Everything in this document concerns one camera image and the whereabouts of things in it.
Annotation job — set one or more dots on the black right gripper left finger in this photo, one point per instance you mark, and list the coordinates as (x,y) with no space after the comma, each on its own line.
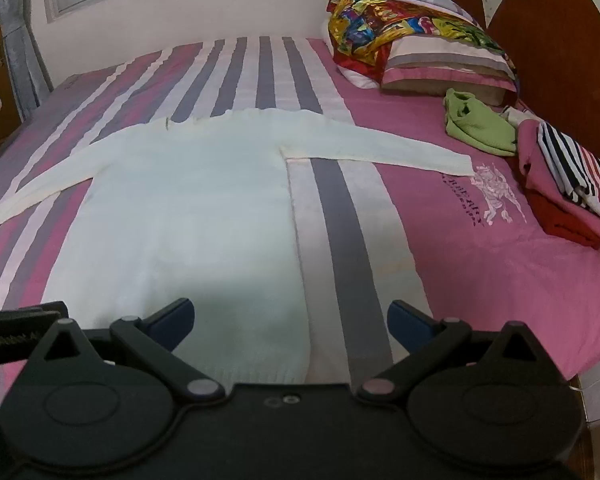
(151,342)

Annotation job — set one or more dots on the pink grey striped bedspread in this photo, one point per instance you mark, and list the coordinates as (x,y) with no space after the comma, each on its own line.
(464,247)

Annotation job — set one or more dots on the red garment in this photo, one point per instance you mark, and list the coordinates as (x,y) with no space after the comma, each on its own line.
(554,221)

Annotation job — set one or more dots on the black white striped garment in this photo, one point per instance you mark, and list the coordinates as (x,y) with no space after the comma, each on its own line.
(575,170)

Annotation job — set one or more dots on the dark wood white headboard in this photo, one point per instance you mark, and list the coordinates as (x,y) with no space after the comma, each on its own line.
(555,46)

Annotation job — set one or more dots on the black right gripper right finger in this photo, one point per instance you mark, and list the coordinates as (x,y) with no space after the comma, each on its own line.
(431,345)

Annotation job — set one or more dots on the white knit sweater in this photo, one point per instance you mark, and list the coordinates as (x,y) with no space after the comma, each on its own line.
(202,210)

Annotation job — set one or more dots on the pink garment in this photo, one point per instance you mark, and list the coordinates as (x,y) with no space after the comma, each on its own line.
(534,175)

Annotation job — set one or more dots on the striped pink pillow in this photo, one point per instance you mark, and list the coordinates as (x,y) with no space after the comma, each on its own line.
(432,66)

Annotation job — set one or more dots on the green garment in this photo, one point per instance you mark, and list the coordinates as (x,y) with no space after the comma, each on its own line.
(472,122)

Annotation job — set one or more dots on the colourful satin cloth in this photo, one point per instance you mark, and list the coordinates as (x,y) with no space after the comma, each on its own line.
(363,30)

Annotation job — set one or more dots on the grey left curtain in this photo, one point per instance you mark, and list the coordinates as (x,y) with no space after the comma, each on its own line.
(29,78)

